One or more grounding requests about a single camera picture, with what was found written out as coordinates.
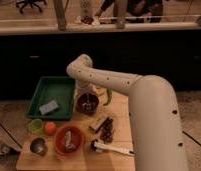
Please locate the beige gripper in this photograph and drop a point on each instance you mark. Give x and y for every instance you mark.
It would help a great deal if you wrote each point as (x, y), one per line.
(83, 87)

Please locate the orange ball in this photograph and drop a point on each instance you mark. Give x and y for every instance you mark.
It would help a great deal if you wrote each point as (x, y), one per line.
(50, 128)

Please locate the green plastic tray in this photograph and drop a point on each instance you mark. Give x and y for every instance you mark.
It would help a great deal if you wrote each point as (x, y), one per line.
(60, 89)

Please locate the light green cup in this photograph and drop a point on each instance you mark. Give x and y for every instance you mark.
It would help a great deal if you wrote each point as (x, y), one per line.
(36, 126)

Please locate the bunch of dark grapes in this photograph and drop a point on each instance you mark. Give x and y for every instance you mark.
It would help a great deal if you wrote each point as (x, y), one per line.
(107, 131)

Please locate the wooden post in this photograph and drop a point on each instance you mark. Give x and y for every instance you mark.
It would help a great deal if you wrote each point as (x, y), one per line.
(60, 14)
(121, 12)

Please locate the wooden block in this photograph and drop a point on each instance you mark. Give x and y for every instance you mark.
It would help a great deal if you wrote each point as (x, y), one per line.
(97, 123)

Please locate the grey object in orange bowl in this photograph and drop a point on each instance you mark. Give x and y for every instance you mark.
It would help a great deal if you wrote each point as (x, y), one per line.
(68, 144)

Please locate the black office chair base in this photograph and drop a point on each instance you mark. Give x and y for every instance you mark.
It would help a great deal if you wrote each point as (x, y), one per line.
(23, 3)

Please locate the orange bowl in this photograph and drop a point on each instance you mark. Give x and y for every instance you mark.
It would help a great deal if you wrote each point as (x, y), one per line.
(78, 139)

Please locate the person sitting in background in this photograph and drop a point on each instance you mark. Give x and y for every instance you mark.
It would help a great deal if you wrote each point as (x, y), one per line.
(136, 8)

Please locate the small metal cup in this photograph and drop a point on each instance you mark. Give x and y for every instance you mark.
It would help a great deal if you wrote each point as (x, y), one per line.
(38, 146)

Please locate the green pepper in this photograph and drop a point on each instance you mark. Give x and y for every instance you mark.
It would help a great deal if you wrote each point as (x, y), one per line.
(109, 97)

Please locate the wooden post left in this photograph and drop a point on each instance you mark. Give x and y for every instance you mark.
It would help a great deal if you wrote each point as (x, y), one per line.
(60, 14)

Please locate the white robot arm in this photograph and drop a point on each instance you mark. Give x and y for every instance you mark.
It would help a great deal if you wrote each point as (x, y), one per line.
(153, 111)

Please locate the white black dish brush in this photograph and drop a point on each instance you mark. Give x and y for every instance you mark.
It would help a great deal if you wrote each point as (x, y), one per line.
(97, 146)

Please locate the wooden post right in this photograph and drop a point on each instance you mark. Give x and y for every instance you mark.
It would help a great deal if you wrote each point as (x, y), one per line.
(121, 12)

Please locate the purple bowl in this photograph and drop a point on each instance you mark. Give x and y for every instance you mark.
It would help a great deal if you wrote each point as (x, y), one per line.
(80, 105)

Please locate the grey sponge block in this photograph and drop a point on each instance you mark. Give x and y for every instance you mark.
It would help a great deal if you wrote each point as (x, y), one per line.
(48, 107)

